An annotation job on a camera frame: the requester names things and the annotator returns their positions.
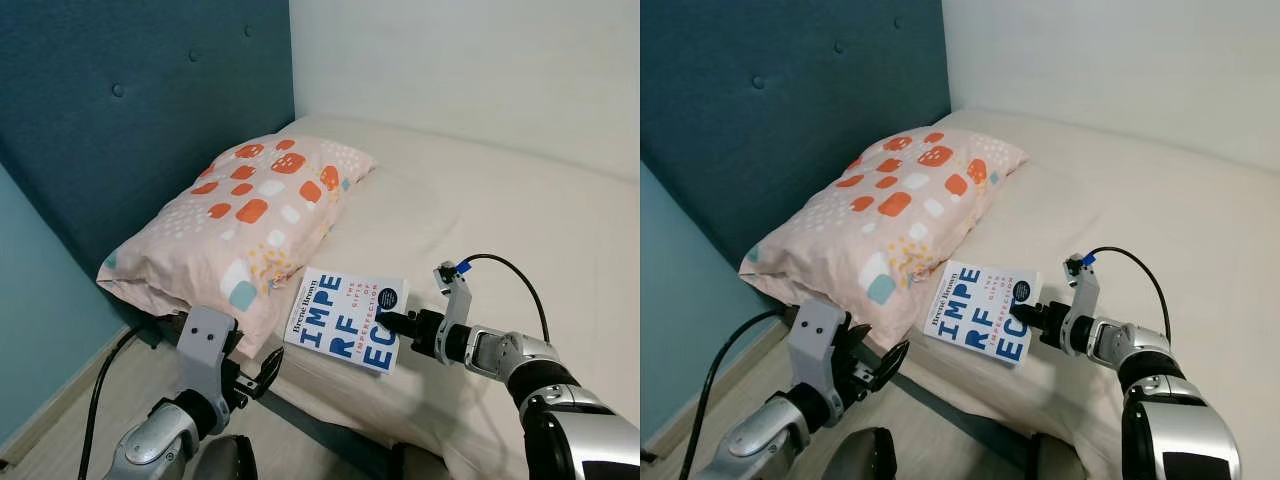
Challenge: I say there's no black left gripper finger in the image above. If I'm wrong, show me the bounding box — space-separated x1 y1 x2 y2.
872 339 912 393
255 346 287 397

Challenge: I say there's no white book blue lettering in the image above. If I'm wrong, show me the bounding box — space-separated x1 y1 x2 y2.
283 267 410 377
922 260 1042 368

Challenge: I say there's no pink orange-patterned pillow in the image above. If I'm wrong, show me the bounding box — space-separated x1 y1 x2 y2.
96 133 379 361
740 129 1030 353

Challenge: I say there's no grey robot lower body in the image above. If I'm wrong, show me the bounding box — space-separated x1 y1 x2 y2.
818 427 1091 480
193 433 461 480

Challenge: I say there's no bed with white sheet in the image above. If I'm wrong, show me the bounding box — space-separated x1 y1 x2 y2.
878 107 1280 480
232 113 641 480

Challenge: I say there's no blue upholstered headboard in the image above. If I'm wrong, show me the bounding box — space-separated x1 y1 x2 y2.
0 0 297 283
640 0 952 271

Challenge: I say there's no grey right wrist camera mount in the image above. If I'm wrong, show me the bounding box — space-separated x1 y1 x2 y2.
1064 254 1102 357
434 261 474 366

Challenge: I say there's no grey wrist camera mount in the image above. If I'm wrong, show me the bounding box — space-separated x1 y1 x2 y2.
434 261 474 366
1064 254 1102 357
175 305 242 406
786 298 852 403

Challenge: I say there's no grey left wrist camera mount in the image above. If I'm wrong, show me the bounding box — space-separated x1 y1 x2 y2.
175 305 242 406
786 298 852 403

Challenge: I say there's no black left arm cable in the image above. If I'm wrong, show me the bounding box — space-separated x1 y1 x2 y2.
78 314 191 480
698 307 801 480

